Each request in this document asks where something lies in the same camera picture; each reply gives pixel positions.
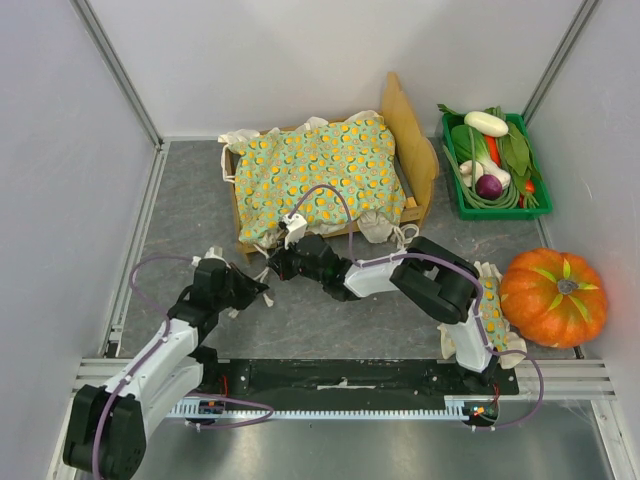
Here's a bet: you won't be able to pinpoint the white front rope tie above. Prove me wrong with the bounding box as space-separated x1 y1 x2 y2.
227 242 277 321

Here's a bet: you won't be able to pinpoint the white rope tie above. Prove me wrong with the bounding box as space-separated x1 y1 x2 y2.
227 242 277 321
391 223 420 250

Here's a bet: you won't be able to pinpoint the lemon print cushion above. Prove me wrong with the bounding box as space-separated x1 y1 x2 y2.
218 110 406 248

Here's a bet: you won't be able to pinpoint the wooden pet bed frame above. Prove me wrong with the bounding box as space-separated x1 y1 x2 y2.
221 72 439 254

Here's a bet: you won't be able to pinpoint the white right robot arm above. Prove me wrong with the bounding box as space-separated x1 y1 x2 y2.
266 234 497 394

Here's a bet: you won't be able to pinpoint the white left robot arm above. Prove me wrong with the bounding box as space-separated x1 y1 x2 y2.
62 257 268 479

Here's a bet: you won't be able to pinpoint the white mushroom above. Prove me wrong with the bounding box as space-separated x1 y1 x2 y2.
459 160 473 188

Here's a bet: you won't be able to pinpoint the bok choy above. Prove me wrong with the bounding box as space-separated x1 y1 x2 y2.
450 125 511 188

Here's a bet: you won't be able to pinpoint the purple onion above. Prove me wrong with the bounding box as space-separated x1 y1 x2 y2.
475 174 503 200

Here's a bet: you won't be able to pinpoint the green plastic crate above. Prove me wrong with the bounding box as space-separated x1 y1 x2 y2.
438 104 553 220

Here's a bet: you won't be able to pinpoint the green long beans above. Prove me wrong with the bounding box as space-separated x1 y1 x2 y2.
443 146 519 210

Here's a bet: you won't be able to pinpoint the orange carrot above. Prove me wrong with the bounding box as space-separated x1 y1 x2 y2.
484 135 501 167

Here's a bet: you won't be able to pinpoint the white eggplant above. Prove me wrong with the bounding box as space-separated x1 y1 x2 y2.
464 111 509 138

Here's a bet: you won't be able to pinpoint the small lemon print pillow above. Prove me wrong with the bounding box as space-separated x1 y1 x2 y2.
438 261 527 373

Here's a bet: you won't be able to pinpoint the green spinach leaves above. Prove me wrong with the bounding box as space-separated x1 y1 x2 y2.
437 104 541 179

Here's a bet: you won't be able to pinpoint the orange pumpkin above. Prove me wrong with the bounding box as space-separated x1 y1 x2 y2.
499 248 608 349

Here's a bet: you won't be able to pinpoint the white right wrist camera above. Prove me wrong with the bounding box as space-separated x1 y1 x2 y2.
279 213 307 249

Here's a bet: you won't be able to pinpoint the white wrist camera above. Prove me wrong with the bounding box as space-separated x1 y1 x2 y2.
279 213 307 249
191 245 226 267

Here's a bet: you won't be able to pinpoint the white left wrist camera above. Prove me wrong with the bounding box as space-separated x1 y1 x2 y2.
191 245 226 267

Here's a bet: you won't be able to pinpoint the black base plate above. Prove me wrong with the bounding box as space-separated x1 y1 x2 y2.
197 359 519 412

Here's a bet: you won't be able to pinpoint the white cable duct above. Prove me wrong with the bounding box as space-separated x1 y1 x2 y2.
166 397 498 422

